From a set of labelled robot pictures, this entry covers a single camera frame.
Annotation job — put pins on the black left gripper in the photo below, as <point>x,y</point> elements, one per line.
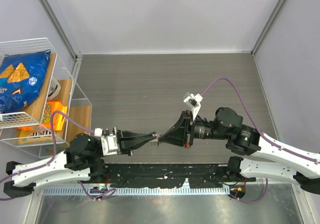
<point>128,140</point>

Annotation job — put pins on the wooden shelf board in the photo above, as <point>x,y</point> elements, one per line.
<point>79,110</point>

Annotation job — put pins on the silver keyring with clips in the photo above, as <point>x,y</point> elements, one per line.
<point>156,139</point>

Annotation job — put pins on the blue chips bag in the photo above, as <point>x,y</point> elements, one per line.
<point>21,79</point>

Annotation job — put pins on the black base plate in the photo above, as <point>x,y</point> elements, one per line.
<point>167,176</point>

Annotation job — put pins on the aluminium frame rail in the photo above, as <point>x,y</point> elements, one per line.
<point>57,20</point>

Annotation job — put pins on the white wire shelf rack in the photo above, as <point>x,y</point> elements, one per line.
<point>42,107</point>

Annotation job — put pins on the yellow snack box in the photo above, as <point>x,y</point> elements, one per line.
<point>26,136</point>

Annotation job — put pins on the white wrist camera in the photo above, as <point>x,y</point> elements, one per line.
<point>194,102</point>
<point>109,143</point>

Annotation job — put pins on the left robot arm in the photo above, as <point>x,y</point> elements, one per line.
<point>81,161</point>

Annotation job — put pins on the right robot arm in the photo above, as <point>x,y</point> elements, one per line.
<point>257,155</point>

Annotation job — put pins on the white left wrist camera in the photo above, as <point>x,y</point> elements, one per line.
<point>109,143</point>

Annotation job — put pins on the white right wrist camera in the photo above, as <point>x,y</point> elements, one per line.
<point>194,102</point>

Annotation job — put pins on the white slotted cable duct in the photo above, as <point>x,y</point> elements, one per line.
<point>182,191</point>

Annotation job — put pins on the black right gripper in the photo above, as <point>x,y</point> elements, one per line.
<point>183,132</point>

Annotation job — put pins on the white round device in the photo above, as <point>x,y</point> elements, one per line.
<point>54,89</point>

